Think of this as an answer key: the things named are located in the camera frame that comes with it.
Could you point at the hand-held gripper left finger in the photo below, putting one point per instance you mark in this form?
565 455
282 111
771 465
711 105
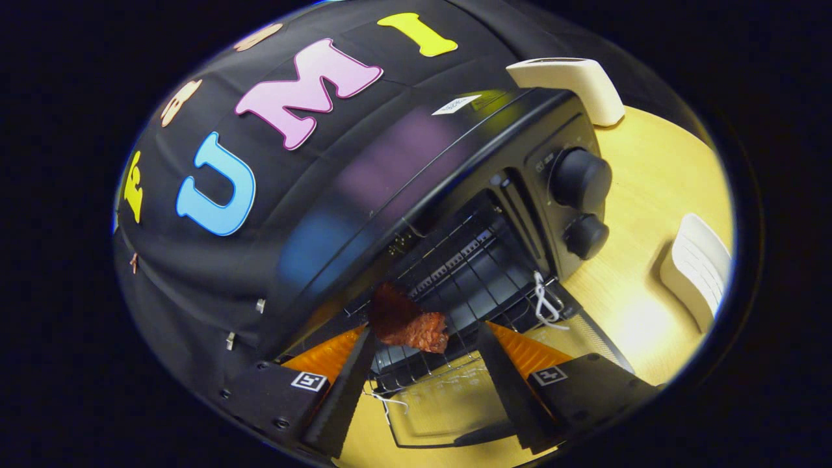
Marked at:
344 396

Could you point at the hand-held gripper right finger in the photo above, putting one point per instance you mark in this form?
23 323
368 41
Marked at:
507 390

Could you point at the reddish-brown meat slice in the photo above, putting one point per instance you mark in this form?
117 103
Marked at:
416 328

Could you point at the black toaster oven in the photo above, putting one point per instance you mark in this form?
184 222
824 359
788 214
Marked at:
403 162

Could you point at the white bread toaster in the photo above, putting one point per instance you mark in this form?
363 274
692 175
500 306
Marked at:
572 81

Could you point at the small white plate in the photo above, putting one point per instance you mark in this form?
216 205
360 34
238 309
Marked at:
699 270

